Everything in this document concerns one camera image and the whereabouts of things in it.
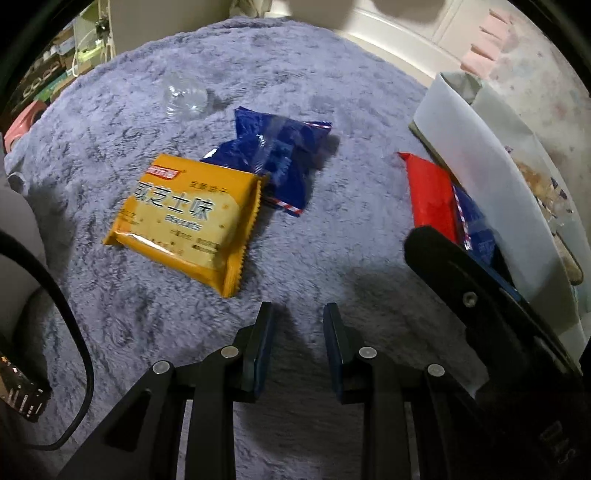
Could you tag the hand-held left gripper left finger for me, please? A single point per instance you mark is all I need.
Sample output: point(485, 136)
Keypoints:
point(264, 344)

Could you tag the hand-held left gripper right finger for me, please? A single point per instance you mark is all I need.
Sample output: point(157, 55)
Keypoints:
point(332, 346)

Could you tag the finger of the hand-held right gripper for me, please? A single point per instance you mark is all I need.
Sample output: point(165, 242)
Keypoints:
point(443, 267)

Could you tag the blue printed snack packet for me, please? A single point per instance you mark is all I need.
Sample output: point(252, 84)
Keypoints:
point(480, 230)

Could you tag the white storage box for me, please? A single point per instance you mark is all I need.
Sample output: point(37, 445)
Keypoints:
point(471, 138)

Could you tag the yellow biscuit packet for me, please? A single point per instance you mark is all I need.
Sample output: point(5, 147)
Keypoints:
point(184, 221)

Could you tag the red snack packet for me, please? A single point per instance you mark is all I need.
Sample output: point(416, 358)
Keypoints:
point(429, 194)

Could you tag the tan cookie packet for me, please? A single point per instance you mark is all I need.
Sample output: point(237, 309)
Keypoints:
point(549, 198)

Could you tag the pale printed foam mat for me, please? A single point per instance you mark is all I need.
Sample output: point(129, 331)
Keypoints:
point(531, 69)

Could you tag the purple fluffy blanket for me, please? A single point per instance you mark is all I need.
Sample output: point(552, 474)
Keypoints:
point(323, 83)

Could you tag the dark printed packet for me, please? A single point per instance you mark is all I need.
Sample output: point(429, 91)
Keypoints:
point(18, 387)

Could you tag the clear plastic bottle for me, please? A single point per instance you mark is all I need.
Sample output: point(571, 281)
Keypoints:
point(184, 97)

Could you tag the beige cloth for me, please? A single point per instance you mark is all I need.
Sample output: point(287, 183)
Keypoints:
point(18, 230)

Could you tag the pink stool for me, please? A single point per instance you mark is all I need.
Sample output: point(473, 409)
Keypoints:
point(23, 122)

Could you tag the cluttered brown shelf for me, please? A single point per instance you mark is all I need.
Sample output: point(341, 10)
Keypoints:
point(64, 55)

